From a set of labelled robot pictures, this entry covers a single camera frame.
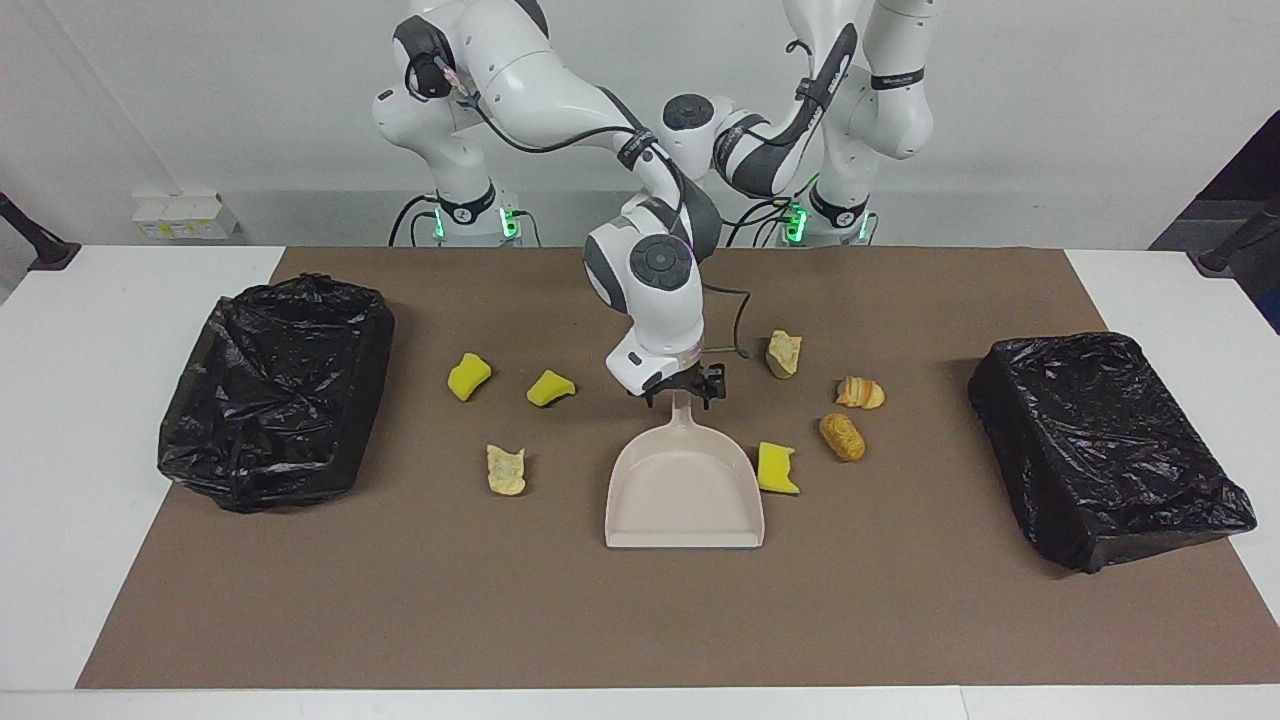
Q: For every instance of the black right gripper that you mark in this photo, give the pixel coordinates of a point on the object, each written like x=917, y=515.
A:
x=690, y=378

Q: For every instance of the beige plastic dustpan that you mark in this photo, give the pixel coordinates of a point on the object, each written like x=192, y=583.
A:
x=685, y=490

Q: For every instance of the pale bread piece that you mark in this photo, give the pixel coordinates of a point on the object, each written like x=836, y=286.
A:
x=783, y=355
x=506, y=472

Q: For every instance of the yellow sponge with green side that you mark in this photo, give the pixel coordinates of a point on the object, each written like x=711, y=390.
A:
x=776, y=468

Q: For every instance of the brown bread roll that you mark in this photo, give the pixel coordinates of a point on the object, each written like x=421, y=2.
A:
x=842, y=437

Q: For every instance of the striped orange croissant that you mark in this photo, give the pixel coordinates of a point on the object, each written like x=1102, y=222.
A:
x=860, y=393

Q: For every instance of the yellow sponge piece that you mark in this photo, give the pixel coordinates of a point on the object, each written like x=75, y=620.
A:
x=548, y=389
x=468, y=377

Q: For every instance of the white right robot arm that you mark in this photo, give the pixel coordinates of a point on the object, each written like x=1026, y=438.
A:
x=650, y=300

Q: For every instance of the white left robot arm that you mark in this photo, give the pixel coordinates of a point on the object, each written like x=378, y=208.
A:
x=890, y=100

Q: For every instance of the left black trash bag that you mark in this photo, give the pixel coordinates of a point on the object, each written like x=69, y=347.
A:
x=270, y=400

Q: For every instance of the black trash bag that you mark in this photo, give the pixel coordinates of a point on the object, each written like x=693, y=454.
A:
x=1100, y=450
x=270, y=400

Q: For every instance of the right black trash bag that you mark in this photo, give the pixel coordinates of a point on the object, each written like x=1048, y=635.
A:
x=1100, y=450

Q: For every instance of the brown table mat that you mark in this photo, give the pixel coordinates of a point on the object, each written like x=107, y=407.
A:
x=640, y=620

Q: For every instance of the black stand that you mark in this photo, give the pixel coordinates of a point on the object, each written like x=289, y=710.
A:
x=45, y=250
x=1235, y=250

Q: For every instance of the white wall socket box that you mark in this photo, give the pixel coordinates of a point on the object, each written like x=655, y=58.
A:
x=185, y=217

